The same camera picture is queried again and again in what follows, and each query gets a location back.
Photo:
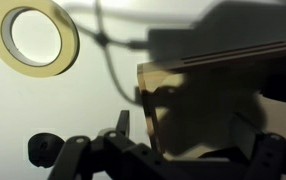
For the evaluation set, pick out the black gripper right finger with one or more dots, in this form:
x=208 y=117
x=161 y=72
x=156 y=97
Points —
x=276 y=156

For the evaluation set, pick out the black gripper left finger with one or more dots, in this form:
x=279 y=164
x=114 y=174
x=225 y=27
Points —
x=93 y=156

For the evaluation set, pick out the light wooden slotted tray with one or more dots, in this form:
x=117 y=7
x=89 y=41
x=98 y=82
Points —
x=156 y=75

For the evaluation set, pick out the small black dome knob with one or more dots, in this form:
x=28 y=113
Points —
x=44 y=150

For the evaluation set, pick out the beige masking tape roll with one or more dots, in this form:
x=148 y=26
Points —
x=68 y=50

